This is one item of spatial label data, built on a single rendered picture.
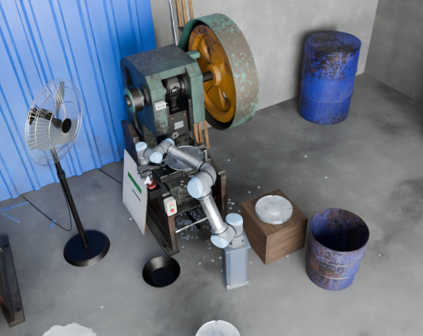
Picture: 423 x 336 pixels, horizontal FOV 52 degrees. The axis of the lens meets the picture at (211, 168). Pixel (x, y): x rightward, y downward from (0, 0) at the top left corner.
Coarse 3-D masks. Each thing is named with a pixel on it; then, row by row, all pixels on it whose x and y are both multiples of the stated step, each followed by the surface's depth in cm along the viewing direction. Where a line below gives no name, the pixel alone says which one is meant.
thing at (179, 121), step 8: (176, 104) 313; (176, 112) 308; (184, 112) 310; (176, 120) 311; (184, 120) 314; (176, 128) 315; (184, 128) 318; (176, 136) 317; (184, 136) 319; (176, 144) 320; (184, 144) 323
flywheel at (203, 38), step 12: (204, 24) 299; (192, 36) 320; (204, 36) 310; (216, 36) 287; (192, 48) 327; (204, 48) 317; (216, 48) 300; (204, 60) 324; (216, 60) 307; (204, 72) 331; (216, 72) 308; (228, 72) 297; (204, 84) 339; (216, 84) 314; (228, 84) 303; (204, 96) 342; (216, 96) 327; (228, 96) 310; (216, 108) 334; (228, 108) 316; (228, 120) 315
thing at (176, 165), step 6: (186, 150) 336; (192, 150) 336; (198, 150) 335; (168, 156) 332; (198, 156) 329; (168, 162) 327; (174, 162) 326; (180, 162) 325; (174, 168) 321; (180, 168) 320; (186, 168) 320
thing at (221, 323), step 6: (210, 324) 274; (222, 324) 274; (228, 324) 273; (198, 330) 270; (204, 330) 271; (210, 330) 271; (216, 330) 271; (222, 330) 270; (228, 330) 270; (234, 330) 270
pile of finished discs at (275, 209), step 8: (264, 200) 348; (272, 200) 348; (280, 200) 347; (256, 208) 342; (264, 208) 341; (272, 208) 340; (280, 208) 340; (288, 208) 340; (264, 216) 334; (272, 216) 334; (280, 216) 334; (288, 216) 333
